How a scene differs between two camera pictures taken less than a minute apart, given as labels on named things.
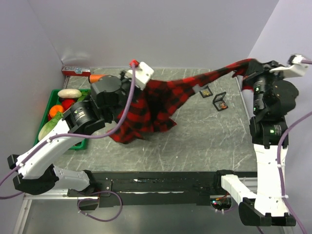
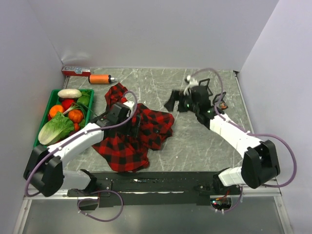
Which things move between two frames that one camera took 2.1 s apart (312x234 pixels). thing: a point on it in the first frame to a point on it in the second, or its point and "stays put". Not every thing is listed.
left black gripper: [139, 92] to [131, 130]
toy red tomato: [67, 103] stays put
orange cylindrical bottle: [95, 78] stays put
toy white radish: [69, 93] stays put
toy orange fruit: [55, 108] stays put
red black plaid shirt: [154, 106] to [126, 153]
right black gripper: [256, 68] to [170, 104]
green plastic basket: [53, 101] stays put
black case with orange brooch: [218, 102] stays put
